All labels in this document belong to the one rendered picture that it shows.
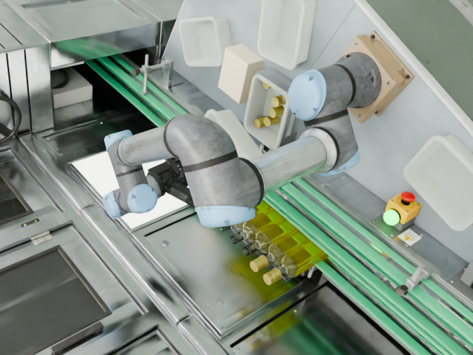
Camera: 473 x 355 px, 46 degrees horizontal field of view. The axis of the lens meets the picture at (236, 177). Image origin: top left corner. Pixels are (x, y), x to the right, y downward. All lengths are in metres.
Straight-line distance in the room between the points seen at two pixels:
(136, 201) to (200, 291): 0.41
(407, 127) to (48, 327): 1.15
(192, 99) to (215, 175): 1.12
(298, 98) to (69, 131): 1.19
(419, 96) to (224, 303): 0.81
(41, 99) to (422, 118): 1.39
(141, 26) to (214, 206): 1.36
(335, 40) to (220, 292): 0.83
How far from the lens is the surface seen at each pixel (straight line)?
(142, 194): 1.44
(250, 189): 1.13
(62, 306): 1.73
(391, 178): 1.72
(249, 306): 1.70
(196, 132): 1.10
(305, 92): 1.40
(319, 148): 1.35
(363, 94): 1.50
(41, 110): 2.28
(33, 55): 2.16
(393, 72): 1.54
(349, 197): 1.72
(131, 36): 2.33
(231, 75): 1.97
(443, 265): 1.64
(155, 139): 1.24
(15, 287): 1.79
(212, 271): 1.77
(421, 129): 1.61
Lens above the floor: 2.06
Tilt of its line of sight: 36 degrees down
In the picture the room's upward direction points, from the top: 113 degrees counter-clockwise
